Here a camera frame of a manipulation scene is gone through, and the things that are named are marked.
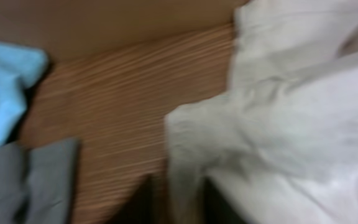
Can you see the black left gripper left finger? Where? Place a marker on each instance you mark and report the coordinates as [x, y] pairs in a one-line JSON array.
[[139, 209]]

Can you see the grey shorts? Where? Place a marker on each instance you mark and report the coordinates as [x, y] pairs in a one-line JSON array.
[[36, 186]]

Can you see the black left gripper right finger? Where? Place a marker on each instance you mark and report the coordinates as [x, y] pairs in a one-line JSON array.
[[216, 209]]

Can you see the light blue garment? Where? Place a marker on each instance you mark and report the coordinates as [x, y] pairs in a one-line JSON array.
[[20, 69]]

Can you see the beige cotton shorts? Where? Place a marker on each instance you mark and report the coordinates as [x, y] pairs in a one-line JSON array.
[[281, 143]]

